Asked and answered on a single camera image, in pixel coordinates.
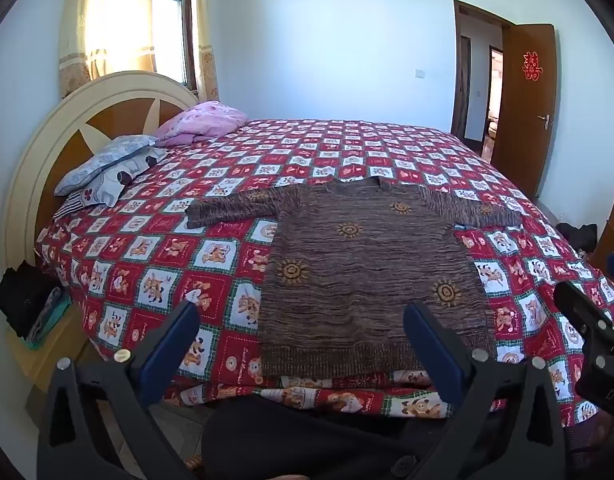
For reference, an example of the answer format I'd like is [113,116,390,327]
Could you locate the brown knit sweater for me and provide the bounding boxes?
[185,177,524,378]

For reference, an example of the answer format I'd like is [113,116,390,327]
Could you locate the cream and wood headboard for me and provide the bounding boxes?
[2,71,200,281]

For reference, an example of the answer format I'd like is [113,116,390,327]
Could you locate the wide yellow curtain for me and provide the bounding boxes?
[58,0,157,100]

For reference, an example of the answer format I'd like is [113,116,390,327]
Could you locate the red paper door decoration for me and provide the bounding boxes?
[522,50,544,81]

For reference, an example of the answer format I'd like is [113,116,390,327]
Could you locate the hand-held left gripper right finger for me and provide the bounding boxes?
[402,302,568,480]

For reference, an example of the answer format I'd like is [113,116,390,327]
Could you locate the folded teal clothes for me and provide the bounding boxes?
[26,287,72,351]

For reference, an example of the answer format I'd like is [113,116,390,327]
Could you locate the pink quilt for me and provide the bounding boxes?
[153,101,249,147]

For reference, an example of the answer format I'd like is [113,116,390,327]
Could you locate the cream nightstand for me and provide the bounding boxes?
[4,300,95,396]

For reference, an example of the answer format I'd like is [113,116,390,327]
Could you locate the brown wooden door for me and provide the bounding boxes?
[487,24,559,198]

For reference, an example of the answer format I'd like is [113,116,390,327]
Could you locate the grey patterned pillow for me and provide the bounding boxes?
[79,146,168,207]

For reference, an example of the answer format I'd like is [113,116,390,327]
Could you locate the striped cloth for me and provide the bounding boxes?
[52,190,90,221]

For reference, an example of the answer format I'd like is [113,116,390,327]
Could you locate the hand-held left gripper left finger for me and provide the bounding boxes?
[37,301,203,480]

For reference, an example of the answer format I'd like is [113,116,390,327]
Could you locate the blue floral pillow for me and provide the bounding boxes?
[54,135,160,197]

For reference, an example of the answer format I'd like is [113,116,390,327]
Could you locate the window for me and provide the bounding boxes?
[152,0,197,88]

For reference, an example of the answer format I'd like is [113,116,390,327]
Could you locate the black cloth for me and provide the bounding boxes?
[0,260,62,341]

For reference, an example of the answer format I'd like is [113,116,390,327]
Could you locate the dark door frame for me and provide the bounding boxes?
[451,0,518,163]

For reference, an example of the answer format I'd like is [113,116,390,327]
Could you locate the black bag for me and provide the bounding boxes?
[557,222,598,256]

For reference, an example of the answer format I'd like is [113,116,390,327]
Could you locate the red checkered printed blanket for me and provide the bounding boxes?
[34,119,614,428]

